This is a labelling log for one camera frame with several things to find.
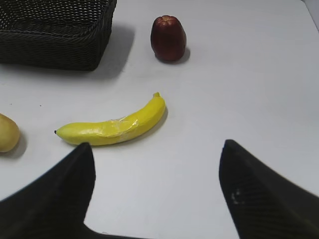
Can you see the black woven basket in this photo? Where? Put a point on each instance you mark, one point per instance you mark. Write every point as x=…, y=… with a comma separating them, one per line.
x=55, y=34

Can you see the yellow mango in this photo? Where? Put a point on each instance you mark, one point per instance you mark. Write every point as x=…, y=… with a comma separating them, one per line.
x=9, y=134

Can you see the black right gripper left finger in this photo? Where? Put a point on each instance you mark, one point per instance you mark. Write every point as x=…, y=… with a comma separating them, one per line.
x=54, y=206

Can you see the yellow banana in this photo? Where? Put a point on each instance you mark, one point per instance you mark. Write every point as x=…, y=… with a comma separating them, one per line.
x=115, y=130

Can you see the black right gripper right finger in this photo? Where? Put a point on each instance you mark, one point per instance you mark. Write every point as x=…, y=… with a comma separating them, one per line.
x=262, y=203

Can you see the dark red wax apple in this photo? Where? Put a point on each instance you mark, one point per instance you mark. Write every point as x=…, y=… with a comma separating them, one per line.
x=168, y=38

